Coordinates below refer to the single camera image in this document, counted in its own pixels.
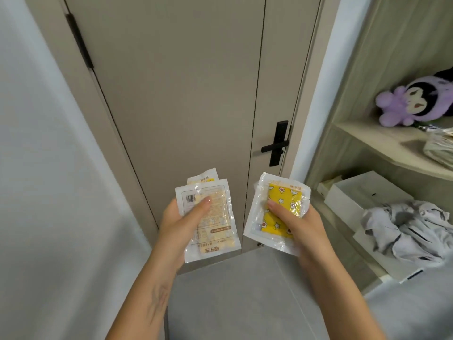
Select person's left hand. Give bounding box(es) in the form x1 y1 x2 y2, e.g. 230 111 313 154
155 196 213 275

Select clear plastic container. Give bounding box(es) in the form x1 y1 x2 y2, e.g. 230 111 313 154
423 127 453 170

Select person's left forearm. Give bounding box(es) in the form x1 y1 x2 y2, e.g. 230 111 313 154
106 256 177 340

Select wooden shelf unit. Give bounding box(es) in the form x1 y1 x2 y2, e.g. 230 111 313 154
304 0 453 294

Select black door handle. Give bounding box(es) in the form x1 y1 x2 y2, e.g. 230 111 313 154
261 120 292 168

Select gray crumpled clothes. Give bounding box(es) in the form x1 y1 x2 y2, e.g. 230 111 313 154
361 200 453 263

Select person's right forearm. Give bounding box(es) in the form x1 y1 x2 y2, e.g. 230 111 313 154
301 251 387 340

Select purple plush toy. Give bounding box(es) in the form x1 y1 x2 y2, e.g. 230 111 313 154
375 67 453 128

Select person's right hand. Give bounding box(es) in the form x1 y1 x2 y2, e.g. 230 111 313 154
266 198 333 268

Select white box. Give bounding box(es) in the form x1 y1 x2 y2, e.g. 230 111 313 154
324 170 453 284

